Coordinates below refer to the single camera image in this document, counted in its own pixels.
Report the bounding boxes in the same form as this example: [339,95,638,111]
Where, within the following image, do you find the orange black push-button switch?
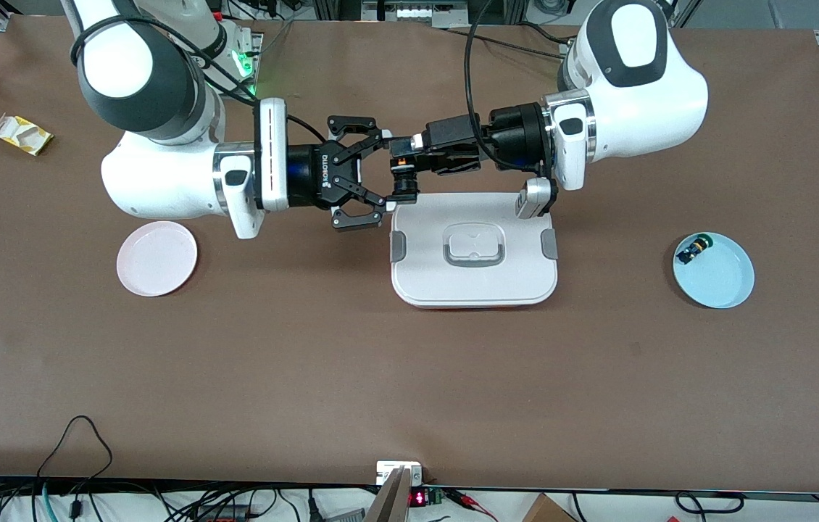
[388,154,422,206]

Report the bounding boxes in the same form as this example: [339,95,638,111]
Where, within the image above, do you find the white lunch box grey latches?
[390,192,559,310]

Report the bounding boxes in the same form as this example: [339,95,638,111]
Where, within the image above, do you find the small white box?
[376,461,423,486]

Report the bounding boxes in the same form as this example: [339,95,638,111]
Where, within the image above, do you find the white power strip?
[362,0,470,28]

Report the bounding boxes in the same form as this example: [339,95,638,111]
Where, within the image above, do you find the pink round plate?
[117,221,199,297]

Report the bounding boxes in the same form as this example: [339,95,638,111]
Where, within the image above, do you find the grey metal bar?
[365,466,412,522]

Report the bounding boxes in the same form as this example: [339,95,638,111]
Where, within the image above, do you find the yellow white torn carton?
[0,114,54,157]

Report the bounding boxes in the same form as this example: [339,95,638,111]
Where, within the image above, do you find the red clip lead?
[446,489,499,520]

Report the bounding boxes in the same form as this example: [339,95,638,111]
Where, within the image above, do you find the light blue round plate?
[673,232,755,310]

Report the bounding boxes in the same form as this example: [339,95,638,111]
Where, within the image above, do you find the brown cardboard piece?
[522,493,578,522]

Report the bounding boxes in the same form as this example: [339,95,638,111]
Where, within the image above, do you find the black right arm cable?
[70,14,328,144]

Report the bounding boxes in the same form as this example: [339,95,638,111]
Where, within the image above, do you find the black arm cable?
[70,14,328,144]
[464,0,552,175]

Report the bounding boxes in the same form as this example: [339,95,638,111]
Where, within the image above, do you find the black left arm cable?
[464,0,552,175]

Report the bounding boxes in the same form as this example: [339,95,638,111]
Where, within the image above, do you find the black cable to base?
[446,26,571,60]

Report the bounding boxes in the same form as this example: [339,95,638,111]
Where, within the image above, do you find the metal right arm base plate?
[239,33,264,99]

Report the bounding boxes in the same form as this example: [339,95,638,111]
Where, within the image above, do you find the black looped table cable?
[36,415,115,485]

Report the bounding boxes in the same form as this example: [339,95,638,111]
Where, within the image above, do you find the black coiled floor cable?
[674,491,745,515]

